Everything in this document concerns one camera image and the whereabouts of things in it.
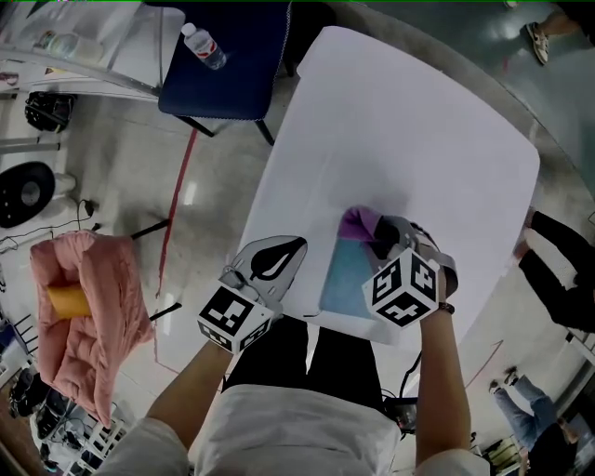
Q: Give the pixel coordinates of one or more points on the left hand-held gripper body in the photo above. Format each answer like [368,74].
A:
[228,316]

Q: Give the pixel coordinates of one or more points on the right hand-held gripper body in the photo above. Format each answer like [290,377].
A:
[404,288]

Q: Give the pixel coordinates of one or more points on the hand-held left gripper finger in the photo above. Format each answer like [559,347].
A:
[283,266]
[268,253]

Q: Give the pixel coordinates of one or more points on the purple cloth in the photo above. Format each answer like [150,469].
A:
[355,223]

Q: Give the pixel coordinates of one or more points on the blue notebook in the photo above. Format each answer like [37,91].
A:
[346,283]

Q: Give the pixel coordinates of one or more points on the person's left forearm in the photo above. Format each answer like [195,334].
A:
[190,395]

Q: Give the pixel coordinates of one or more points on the person's right forearm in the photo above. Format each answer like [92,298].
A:
[441,386]

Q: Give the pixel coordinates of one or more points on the person's black trousers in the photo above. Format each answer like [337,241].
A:
[274,362]

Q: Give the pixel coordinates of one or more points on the white tablecloth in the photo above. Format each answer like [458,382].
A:
[395,139]

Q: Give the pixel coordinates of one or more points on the red floor tape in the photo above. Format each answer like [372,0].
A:
[485,365]
[175,204]

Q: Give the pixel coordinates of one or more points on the black waist box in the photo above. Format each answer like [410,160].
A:
[402,413]

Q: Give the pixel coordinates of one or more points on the pink cushioned chair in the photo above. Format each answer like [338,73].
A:
[102,321]

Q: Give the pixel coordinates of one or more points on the person's white shirt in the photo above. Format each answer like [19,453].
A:
[288,427]

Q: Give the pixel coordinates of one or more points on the orange cylinder pillow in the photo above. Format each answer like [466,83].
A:
[70,302]

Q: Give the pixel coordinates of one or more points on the dark blue chair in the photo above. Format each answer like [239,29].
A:
[218,93]

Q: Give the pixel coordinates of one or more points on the black charger plug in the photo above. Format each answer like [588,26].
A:
[87,208]

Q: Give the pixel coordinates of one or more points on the black equipment pile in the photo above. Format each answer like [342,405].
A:
[42,409]

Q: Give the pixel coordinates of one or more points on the clear plastic water bottle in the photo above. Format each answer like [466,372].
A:
[207,46]

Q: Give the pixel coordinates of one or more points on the black round device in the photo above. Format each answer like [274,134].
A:
[25,193]

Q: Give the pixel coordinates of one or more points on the white metal shelf rack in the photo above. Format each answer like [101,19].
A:
[130,37]

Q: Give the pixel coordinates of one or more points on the black bag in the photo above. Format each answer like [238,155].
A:
[48,111]

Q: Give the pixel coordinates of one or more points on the yellow-green plastic container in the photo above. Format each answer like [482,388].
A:
[70,45]

